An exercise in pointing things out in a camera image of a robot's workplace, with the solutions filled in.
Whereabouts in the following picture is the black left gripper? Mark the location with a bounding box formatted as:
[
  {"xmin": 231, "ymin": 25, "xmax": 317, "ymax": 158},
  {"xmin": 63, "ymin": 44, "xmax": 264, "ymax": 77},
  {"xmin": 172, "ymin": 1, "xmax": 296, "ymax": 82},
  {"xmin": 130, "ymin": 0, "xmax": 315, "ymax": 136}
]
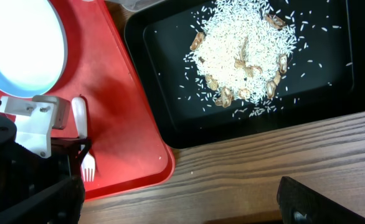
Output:
[{"xmin": 0, "ymin": 115, "xmax": 92, "ymax": 224}]

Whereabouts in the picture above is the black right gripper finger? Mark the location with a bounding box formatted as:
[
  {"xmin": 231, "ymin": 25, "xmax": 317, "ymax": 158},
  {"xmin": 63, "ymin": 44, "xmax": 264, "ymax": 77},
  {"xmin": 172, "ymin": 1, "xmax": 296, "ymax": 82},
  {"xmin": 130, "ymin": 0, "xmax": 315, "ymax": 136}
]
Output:
[{"xmin": 277, "ymin": 176, "xmax": 365, "ymax": 224}]

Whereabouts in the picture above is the white plastic fork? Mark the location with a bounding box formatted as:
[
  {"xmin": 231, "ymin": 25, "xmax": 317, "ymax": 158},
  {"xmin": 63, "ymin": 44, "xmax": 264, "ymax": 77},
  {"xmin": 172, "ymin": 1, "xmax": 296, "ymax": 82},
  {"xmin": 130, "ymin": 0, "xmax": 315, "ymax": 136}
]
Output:
[{"xmin": 71, "ymin": 97, "xmax": 96, "ymax": 182}]

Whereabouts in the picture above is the white round plate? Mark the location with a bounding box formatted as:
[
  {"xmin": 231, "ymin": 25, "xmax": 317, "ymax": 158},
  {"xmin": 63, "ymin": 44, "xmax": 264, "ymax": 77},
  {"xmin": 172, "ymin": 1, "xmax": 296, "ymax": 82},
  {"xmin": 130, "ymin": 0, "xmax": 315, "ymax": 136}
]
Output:
[{"xmin": 0, "ymin": 0, "xmax": 68, "ymax": 98}]

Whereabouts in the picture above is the black food waste tray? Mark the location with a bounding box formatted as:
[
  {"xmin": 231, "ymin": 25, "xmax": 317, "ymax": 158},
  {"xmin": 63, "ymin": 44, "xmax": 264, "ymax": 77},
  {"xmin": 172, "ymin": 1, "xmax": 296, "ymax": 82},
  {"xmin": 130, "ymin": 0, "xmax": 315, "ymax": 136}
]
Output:
[{"xmin": 125, "ymin": 1, "xmax": 365, "ymax": 149}]

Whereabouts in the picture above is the rice food waste pile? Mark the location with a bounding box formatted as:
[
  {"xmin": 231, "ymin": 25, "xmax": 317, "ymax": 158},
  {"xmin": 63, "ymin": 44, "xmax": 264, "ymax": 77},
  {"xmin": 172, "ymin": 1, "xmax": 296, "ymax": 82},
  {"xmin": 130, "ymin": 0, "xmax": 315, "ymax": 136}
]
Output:
[{"xmin": 178, "ymin": 0, "xmax": 353, "ymax": 118}]

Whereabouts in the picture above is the red plastic tray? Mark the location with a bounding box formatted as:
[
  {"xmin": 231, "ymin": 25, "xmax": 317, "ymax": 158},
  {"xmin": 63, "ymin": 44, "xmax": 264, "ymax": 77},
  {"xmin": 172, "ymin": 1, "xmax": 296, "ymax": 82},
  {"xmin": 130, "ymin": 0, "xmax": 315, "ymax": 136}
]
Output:
[{"xmin": 0, "ymin": 0, "xmax": 176, "ymax": 201}]

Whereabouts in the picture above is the clear plastic bin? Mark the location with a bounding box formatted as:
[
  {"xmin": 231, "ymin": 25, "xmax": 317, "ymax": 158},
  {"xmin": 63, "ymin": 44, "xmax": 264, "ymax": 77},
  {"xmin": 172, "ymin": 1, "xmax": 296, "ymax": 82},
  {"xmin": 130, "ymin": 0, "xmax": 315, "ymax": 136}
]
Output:
[{"xmin": 107, "ymin": 0, "xmax": 164, "ymax": 12}]

